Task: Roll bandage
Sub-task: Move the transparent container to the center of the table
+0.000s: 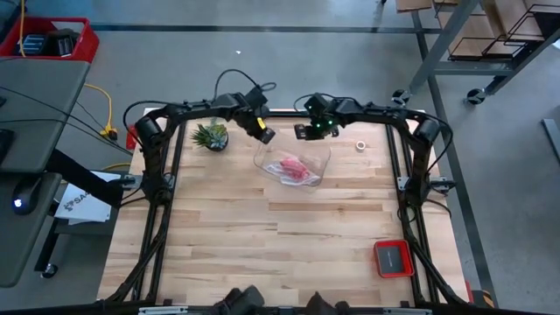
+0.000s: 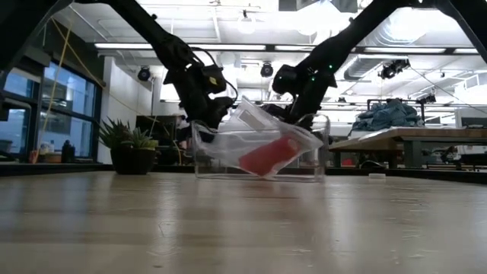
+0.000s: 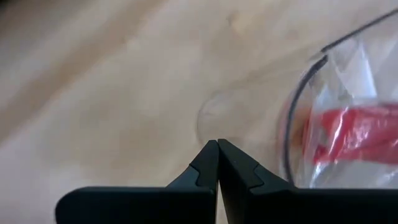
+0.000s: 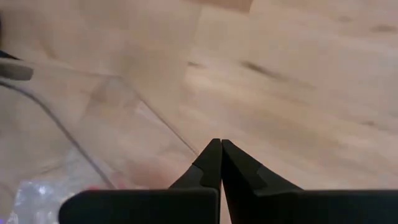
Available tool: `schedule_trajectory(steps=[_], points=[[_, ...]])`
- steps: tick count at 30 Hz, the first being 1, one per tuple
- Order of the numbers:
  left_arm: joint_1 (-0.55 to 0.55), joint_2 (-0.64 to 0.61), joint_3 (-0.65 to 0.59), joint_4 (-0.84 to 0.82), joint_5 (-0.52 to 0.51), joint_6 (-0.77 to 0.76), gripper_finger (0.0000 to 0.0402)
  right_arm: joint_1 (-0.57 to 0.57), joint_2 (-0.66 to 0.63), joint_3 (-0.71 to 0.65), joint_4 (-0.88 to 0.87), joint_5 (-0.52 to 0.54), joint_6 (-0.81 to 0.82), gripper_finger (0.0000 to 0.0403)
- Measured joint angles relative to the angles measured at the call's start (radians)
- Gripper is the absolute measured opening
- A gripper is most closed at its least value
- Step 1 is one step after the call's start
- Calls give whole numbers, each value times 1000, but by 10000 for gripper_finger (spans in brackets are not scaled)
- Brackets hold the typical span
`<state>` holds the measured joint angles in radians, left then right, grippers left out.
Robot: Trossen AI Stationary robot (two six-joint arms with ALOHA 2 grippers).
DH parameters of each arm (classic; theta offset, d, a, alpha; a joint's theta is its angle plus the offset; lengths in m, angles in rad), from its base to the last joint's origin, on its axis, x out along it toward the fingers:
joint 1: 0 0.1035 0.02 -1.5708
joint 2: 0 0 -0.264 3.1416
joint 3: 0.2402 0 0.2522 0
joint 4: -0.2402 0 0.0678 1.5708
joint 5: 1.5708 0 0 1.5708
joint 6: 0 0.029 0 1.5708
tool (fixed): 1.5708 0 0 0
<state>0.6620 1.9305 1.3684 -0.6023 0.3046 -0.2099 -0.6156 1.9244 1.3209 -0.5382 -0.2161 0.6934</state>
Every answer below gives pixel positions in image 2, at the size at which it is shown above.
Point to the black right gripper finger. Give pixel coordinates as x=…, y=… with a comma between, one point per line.
x=303, y=122
x=277, y=110

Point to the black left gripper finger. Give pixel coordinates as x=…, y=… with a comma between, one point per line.
x=222, y=107
x=208, y=121

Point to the clear plastic zip bag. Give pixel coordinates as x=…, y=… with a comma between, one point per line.
x=236, y=144

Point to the red bandage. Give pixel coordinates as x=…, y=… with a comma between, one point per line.
x=266, y=156

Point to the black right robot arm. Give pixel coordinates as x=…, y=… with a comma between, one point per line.
x=342, y=42

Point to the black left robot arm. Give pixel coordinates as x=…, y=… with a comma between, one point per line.
x=152, y=30

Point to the black ceiling spotlight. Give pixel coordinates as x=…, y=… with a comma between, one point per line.
x=144, y=74
x=393, y=68
x=428, y=98
x=266, y=70

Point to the clear plastic bin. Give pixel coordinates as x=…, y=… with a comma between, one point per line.
x=323, y=160

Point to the ceiling light strip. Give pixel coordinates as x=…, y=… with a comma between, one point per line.
x=293, y=48
x=125, y=46
x=466, y=50
x=403, y=50

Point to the white sheet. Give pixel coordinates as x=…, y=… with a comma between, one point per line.
x=361, y=134

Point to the blue cloth pile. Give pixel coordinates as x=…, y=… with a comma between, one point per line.
x=388, y=114

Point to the round pendant lamp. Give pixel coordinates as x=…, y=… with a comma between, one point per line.
x=246, y=24

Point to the potted succulent black pot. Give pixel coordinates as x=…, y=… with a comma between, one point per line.
x=131, y=161

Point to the wooden workbench grey legs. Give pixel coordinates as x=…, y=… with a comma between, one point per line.
x=418, y=134

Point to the black framed window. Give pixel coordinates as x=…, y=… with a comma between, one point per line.
x=68, y=95

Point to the dark bottle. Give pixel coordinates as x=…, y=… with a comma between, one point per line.
x=67, y=152

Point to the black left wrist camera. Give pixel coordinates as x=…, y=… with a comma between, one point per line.
x=213, y=81

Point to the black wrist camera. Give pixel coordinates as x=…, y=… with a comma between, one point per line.
x=213, y=81
x=285, y=80

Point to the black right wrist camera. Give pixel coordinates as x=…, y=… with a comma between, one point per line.
x=285, y=80

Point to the silver ventilation duct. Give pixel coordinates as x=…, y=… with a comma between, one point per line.
x=361, y=66

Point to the black table edge rail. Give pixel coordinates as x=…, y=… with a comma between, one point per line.
x=57, y=168

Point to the black frame strut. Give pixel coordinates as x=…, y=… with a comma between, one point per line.
x=472, y=23
x=23, y=30

